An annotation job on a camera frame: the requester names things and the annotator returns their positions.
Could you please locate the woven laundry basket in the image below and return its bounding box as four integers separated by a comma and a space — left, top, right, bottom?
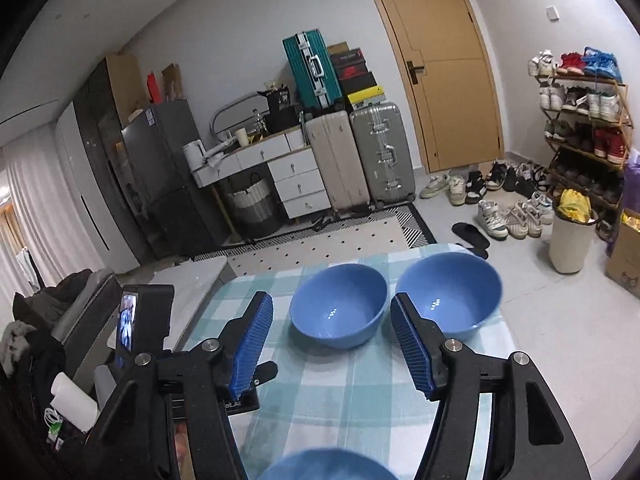
228, 172, 282, 240

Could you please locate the black refrigerator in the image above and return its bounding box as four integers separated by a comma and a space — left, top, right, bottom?
122, 100, 230, 257

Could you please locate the patterned floor rug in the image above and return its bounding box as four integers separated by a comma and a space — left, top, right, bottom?
189, 204, 436, 276

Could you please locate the wooden shoe rack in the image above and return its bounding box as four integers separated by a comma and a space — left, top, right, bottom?
534, 73, 634, 216

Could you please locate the white trash bin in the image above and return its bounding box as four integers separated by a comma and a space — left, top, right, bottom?
549, 211, 597, 274

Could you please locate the white paper roll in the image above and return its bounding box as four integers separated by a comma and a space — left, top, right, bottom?
50, 373, 100, 434

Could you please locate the stack of shoe boxes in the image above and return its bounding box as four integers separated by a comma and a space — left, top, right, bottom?
328, 42, 378, 112

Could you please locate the beige suitcase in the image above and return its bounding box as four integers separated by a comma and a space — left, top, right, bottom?
304, 110, 371, 211

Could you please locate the cardboard box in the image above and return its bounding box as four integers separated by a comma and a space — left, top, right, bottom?
605, 208, 640, 298

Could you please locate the blue bowl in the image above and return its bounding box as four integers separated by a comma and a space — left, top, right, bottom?
258, 448, 397, 480
290, 263, 388, 350
396, 252, 503, 341

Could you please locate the teal plaid tablecloth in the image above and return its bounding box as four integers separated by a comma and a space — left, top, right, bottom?
185, 266, 437, 479

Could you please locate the white drawer desk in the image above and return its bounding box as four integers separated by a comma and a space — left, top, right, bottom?
192, 127, 331, 220

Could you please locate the silver suitcase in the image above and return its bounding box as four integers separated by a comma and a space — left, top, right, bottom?
349, 102, 416, 208

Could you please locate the white curtain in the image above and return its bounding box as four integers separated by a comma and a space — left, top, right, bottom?
0, 123, 104, 311

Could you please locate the teal suitcase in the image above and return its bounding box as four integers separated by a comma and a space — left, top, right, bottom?
282, 29, 344, 112

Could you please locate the black slipper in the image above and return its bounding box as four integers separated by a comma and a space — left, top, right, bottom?
451, 222, 490, 249

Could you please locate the wooden door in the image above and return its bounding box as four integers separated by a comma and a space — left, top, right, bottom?
374, 0, 504, 171

